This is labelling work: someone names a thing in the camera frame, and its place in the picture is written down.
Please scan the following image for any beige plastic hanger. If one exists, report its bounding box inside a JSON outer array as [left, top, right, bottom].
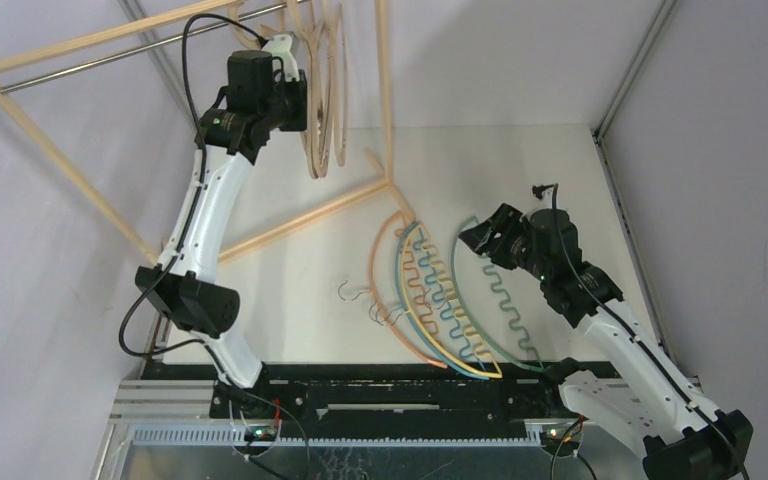
[[228, 0, 322, 180], [284, 0, 332, 180], [314, 1, 338, 179], [333, 3, 348, 167]]

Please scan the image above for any blue wire hanger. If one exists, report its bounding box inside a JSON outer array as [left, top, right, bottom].
[[367, 221, 491, 380]]

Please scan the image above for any green wavy wire hanger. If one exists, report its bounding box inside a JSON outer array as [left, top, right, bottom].
[[472, 259, 544, 373]]

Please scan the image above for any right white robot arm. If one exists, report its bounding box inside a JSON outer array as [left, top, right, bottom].
[[458, 204, 753, 479]]

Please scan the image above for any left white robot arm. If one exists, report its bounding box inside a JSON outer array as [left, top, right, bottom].
[[135, 50, 307, 417]]

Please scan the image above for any metal hanging rod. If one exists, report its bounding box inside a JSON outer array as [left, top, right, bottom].
[[0, 2, 287, 94]]

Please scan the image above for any right black camera cable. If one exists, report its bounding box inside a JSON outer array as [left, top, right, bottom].
[[532, 184, 753, 480]]

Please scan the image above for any black camera cable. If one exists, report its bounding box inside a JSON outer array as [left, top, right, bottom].
[[532, 184, 753, 480], [117, 13, 273, 362]]

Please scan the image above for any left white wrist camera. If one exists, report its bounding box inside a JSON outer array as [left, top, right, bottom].
[[261, 32, 301, 82]]

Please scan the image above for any left black camera cable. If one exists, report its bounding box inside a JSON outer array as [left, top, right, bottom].
[[117, 13, 273, 362]]

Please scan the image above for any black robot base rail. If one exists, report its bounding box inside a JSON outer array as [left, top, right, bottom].
[[208, 360, 597, 442]]

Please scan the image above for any right aluminium frame post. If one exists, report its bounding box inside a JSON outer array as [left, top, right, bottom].
[[591, 0, 682, 359]]

